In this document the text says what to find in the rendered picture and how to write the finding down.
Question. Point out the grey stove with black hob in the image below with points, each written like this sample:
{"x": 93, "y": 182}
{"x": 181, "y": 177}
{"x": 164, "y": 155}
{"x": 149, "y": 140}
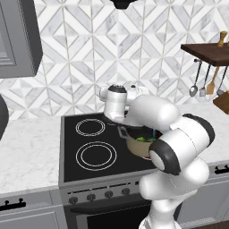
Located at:
{"x": 89, "y": 167}

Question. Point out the grey cupboard door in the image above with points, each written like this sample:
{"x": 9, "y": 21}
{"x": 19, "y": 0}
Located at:
{"x": 205, "y": 202}
{"x": 29, "y": 219}

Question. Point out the hanging wooden spatula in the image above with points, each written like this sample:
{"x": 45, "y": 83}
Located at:
{"x": 211, "y": 86}

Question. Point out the grey stove knob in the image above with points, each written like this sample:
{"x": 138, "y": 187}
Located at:
{"x": 108, "y": 194}
{"x": 91, "y": 197}
{"x": 73, "y": 200}
{"x": 125, "y": 191}

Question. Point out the hanging metal ladle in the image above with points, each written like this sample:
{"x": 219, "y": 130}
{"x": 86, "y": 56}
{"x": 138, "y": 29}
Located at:
{"x": 193, "y": 89}

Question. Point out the grey wall cupboard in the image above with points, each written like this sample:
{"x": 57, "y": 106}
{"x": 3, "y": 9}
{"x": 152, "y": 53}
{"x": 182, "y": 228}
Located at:
{"x": 18, "y": 35}

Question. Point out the hanging metal turner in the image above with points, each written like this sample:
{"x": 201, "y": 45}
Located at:
{"x": 221, "y": 89}

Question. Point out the black range hood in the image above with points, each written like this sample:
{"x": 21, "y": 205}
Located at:
{"x": 122, "y": 3}

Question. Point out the oven door with dark window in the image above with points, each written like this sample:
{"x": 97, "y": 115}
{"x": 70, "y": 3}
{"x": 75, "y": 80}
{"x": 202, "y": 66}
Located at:
{"x": 113, "y": 219}

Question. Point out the green broccoli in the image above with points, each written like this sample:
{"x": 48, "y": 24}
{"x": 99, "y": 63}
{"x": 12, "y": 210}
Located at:
{"x": 142, "y": 139}

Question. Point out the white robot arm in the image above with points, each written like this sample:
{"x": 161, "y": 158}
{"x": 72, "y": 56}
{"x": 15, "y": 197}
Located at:
{"x": 179, "y": 146}

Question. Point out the wooden pepper mill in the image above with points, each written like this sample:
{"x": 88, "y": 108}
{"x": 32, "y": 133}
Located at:
{"x": 221, "y": 40}

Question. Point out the grey drawer front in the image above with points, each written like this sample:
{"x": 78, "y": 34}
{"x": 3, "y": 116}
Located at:
{"x": 211, "y": 176}
{"x": 35, "y": 199}

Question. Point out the dark rounded object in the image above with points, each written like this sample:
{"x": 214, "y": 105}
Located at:
{"x": 3, "y": 117}

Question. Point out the dark wooden wall shelf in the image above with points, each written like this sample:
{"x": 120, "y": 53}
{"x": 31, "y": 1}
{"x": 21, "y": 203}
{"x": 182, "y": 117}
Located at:
{"x": 208, "y": 53}

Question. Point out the beige cooking pot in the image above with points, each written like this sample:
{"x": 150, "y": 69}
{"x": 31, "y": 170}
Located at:
{"x": 135, "y": 147}

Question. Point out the hanging metal slotted spatula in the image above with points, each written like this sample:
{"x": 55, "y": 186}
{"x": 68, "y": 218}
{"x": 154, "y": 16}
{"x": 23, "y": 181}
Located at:
{"x": 203, "y": 91}

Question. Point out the hanging wooden cutting board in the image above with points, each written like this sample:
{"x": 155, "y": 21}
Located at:
{"x": 223, "y": 103}

